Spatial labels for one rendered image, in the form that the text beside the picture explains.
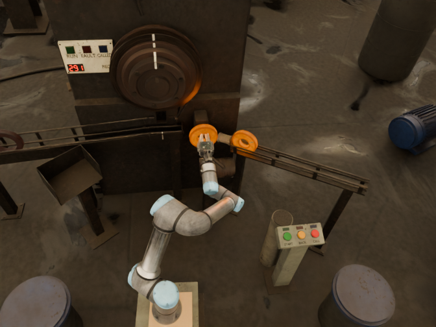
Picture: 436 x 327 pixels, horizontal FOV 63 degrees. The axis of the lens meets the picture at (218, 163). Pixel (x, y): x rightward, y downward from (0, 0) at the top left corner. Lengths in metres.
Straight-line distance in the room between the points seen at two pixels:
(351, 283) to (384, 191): 1.22
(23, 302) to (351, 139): 2.76
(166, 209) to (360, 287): 1.12
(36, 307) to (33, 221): 0.93
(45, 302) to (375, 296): 1.65
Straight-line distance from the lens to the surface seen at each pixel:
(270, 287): 2.41
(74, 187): 2.12
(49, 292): 2.03
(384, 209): 3.01
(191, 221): 1.49
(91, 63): 2.02
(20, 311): 2.05
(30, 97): 3.82
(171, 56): 1.77
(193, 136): 1.93
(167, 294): 1.74
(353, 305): 2.03
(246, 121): 3.31
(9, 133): 2.31
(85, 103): 2.17
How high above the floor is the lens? 2.21
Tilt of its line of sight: 49 degrees down
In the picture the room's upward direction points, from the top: 5 degrees clockwise
